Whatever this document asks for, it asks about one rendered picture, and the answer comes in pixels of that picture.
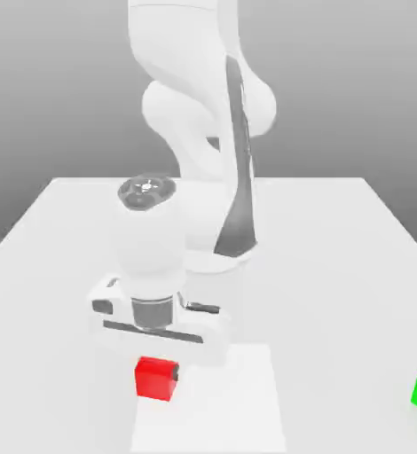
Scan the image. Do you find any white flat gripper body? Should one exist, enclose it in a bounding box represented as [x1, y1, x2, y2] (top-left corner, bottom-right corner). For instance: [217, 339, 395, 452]
[88, 313, 231, 367]

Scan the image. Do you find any small red cube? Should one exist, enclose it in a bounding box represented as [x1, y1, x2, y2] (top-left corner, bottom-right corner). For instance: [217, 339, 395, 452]
[134, 356, 180, 403]

